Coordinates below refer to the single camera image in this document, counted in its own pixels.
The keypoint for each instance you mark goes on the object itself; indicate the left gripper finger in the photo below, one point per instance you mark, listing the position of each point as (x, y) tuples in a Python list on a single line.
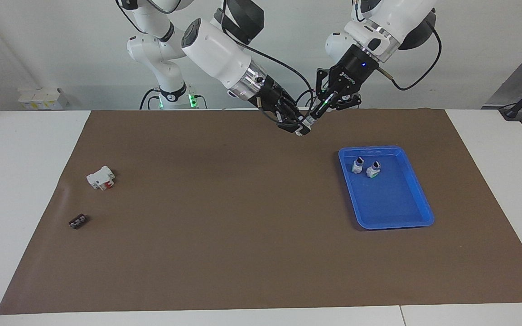
[(321, 88), (350, 102)]

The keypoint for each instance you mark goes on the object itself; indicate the small grey white switch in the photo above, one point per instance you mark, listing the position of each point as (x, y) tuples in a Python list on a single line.
[(303, 130), (373, 170), (357, 165)]

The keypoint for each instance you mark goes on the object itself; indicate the blue plastic tray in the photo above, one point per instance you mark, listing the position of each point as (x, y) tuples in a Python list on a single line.
[(392, 199)]

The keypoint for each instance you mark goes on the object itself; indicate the white boxes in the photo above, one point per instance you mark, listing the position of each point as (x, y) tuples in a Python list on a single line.
[(43, 98)]

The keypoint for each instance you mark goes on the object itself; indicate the small black terminal block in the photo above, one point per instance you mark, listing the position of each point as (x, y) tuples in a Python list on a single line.
[(78, 221)]

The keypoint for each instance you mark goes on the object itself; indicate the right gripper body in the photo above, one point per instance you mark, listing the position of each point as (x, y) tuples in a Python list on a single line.
[(272, 96)]

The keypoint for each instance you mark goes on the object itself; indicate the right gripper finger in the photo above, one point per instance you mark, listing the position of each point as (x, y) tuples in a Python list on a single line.
[(298, 111), (288, 123)]

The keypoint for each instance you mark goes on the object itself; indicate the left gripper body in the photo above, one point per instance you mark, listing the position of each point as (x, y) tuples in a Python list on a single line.
[(351, 72)]

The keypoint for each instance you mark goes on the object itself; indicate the white switch with red part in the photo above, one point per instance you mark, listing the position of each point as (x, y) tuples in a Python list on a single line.
[(100, 177)]

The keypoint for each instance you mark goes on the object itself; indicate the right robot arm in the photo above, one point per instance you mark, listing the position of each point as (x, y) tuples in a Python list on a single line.
[(213, 54)]

